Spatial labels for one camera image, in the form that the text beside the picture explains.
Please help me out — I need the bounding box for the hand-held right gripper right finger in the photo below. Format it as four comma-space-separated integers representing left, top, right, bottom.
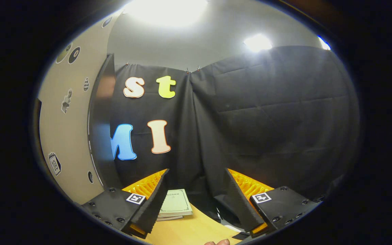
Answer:
224, 168, 319, 239

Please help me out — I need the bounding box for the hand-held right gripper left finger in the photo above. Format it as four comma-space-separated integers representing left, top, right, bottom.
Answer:
80, 168, 170, 239

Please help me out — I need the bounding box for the cream cabinet door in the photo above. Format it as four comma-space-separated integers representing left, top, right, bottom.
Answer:
34, 10, 115, 205

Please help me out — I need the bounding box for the dark grey cabinet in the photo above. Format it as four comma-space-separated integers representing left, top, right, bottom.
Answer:
87, 54, 123, 189

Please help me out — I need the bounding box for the pale green book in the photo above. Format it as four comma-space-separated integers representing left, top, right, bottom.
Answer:
157, 189, 193, 218

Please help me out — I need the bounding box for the black backdrop cloth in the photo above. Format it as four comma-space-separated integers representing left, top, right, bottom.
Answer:
109, 45, 360, 218

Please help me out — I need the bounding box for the ceiling light panel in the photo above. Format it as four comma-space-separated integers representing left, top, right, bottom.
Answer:
244, 33, 273, 52
125, 0, 208, 28
318, 36, 331, 51

